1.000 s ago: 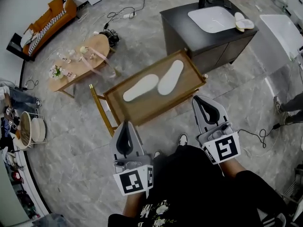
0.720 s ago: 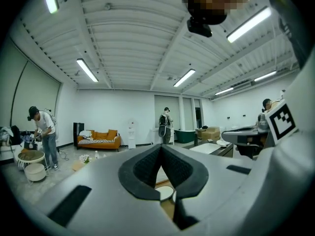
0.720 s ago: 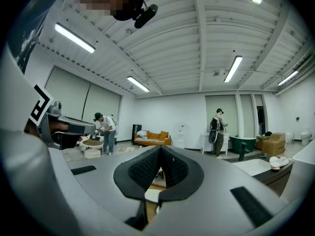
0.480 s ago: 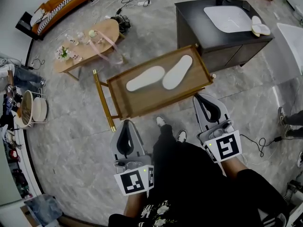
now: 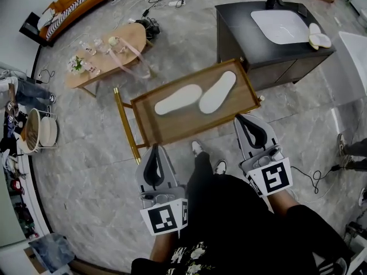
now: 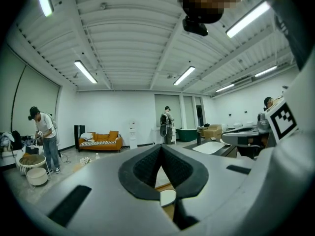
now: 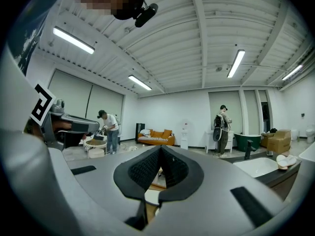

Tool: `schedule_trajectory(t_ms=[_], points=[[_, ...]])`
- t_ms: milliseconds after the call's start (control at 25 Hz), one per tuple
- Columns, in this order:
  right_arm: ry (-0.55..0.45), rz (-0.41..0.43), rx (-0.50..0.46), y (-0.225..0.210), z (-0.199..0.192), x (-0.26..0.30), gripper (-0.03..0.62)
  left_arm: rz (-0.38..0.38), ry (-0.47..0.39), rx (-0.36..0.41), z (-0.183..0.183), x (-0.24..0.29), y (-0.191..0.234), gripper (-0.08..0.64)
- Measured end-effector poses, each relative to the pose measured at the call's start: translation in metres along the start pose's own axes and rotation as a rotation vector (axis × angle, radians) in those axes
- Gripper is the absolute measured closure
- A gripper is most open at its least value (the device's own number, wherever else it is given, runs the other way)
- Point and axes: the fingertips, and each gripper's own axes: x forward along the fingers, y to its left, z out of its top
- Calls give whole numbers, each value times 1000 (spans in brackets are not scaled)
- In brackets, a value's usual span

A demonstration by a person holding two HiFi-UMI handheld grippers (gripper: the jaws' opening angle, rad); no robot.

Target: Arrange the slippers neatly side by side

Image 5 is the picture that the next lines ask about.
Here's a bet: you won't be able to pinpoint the person's black floral shirt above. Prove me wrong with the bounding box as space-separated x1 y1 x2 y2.
130 204 355 275

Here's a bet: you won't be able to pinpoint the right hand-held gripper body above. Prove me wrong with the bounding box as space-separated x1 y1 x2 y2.
239 146 294 197

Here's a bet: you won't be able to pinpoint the person's right white shoe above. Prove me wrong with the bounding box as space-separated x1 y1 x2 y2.
213 159 228 176

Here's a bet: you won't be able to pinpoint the white bathtub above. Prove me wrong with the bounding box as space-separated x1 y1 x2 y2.
338 30 367 97

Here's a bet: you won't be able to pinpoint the round basket side table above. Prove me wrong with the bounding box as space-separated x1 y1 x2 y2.
21 107 60 154

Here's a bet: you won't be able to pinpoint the striped blanket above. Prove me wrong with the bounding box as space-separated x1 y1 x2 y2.
45 0 100 38

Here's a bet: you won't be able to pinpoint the dark vanity cabinet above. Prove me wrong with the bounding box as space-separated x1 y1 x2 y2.
214 1 337 92

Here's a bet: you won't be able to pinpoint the person's black trousers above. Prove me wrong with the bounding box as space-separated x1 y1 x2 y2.
183 151 287 275

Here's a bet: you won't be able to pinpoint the white sink basin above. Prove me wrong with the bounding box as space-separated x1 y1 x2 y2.
251 9 311 45

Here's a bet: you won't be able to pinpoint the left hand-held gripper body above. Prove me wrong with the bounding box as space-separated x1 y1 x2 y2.
139 184 190 237

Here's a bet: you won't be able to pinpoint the black side table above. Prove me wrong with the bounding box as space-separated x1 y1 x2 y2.
19 12 55 48

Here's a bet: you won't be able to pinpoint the person's left white shoe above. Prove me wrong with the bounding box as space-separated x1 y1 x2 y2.
191 140 206 158

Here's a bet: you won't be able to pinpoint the person's white shoe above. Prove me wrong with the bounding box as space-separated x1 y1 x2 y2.
191 140 206 158
213 159 228 176

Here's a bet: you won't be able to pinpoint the person's left forearm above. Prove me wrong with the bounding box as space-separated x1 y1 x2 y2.
149 230 180 263

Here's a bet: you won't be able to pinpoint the person's right forearm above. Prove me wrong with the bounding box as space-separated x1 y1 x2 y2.
266 189 300 216

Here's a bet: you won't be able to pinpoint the blue grey picture print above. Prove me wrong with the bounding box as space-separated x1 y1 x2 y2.
28 232 75 273

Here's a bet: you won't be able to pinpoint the wooden tray cart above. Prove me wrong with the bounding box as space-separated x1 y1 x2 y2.
113 58 266 166

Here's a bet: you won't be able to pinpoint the black adapter cable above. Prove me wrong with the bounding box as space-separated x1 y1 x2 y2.
291 164 345 194

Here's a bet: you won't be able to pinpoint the pink strap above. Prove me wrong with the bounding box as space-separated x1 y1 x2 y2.
110 37 153 78

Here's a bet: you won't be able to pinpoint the black bag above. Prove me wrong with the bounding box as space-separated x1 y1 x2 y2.
136 17 161 41

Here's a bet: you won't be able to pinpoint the white flower vase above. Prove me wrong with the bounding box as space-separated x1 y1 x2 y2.
67 55 85 74

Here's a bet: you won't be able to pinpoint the oval wooden coffee table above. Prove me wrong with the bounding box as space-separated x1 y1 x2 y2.
64 22 154 99

